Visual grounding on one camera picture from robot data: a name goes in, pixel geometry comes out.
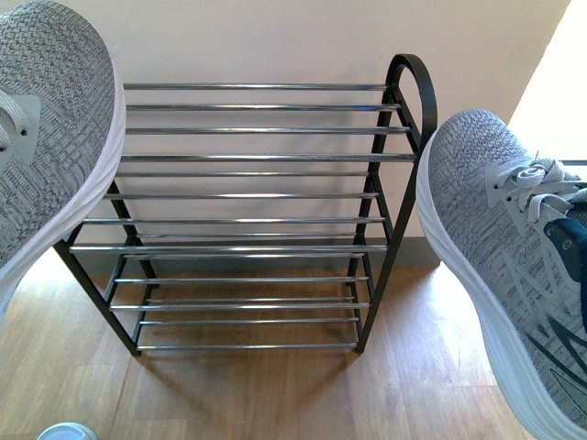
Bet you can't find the grey knit sneaker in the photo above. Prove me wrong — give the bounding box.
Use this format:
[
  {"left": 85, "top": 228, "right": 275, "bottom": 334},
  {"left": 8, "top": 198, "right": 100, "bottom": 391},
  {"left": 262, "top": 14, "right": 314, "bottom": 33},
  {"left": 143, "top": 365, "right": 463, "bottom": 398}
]
[
  {"left": 1, "top": 1, "right": 126, "bottom": 307},
  {"left": 416, "top": 109, "right": 586, "bottom": 439}
]

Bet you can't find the light blue slide sandal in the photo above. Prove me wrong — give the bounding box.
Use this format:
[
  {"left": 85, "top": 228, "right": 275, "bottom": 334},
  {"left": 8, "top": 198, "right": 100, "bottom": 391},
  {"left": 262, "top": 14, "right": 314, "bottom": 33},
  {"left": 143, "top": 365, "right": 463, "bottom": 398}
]
[{"left": 37, "top": 422, "right": 97, "bottom": 440}]

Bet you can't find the black metal shoe rack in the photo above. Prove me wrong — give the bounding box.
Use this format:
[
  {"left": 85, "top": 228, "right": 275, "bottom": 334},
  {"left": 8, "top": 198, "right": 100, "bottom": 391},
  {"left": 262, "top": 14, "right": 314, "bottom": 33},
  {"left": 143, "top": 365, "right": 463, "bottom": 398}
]
[{"left": 55, "top": 54, "right": 437, "bottom": 355}]

